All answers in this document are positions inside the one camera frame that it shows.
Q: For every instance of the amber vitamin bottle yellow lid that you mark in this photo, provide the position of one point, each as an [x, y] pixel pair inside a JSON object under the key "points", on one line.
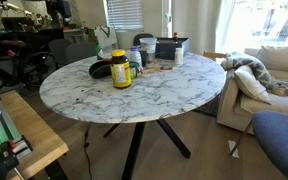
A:
{"points": [[120, 71]]}

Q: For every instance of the white bottle blue cap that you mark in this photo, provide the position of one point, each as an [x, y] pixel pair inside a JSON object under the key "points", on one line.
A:
{"points": [[135, 57]]}

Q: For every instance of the white pill bottle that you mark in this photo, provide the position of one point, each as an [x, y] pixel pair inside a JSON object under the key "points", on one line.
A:
{"points": [[178, 56]]}

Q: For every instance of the green glass bottle red cap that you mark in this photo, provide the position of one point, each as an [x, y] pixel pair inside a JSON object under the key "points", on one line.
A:
{"points": [[99, 51]]}

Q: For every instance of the small dark sauce bottle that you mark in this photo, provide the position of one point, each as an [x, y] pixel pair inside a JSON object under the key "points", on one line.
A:
{"points": [[175, 37]]}

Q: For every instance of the small jar green lid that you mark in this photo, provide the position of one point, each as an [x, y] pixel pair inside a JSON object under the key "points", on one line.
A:
{"points": [[133, 70]]}

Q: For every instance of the black bowl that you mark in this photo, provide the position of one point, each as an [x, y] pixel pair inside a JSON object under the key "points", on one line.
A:
{"points": [[100, 69]]}

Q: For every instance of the dark blue box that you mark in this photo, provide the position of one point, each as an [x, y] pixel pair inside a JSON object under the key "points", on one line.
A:
{"points": [[170, 48]]}

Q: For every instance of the white tote bag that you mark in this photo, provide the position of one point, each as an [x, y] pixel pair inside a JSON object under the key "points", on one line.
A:
{"points": [[105, 38]]}

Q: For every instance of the white window blinds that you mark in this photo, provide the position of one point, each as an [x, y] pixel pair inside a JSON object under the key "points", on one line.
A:
{"points": [[124, 15]]}

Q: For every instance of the wooden chair back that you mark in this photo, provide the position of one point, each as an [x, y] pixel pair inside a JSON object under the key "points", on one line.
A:
{"points": [[214, 55]]}

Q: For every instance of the beige curtain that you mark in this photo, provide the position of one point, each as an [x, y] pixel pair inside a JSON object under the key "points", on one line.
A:
{"points": [[197, 23]]}

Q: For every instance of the white paper scrap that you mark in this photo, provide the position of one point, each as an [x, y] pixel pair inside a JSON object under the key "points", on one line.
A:
{"points": [[233, 146]]}

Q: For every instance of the white pillow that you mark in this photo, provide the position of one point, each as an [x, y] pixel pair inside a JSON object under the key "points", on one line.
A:
{"points": [[250, 83]]}

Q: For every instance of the grey patterned blanket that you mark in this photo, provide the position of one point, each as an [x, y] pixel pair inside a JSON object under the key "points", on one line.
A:
{"points": [[250, 61]]}

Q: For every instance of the black bicycle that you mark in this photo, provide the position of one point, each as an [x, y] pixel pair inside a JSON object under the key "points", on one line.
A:
{"points": [[34, 66]]}

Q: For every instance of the beige sofa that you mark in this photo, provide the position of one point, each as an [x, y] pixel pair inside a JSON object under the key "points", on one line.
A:
{"points": [[284, 100]]}

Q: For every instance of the red black clamp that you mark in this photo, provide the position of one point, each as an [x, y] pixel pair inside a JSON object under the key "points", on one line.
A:
{"points": [[9, 155]]}

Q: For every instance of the grey robot mounting frame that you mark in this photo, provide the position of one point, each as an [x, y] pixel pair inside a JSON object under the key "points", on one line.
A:
{"points": [[0, 133]]}

